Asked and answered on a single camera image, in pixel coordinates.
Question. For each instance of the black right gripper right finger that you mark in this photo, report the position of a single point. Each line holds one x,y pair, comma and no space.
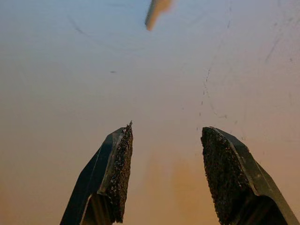
234,178

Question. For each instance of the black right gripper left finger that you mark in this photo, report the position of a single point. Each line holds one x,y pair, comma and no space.
93,178

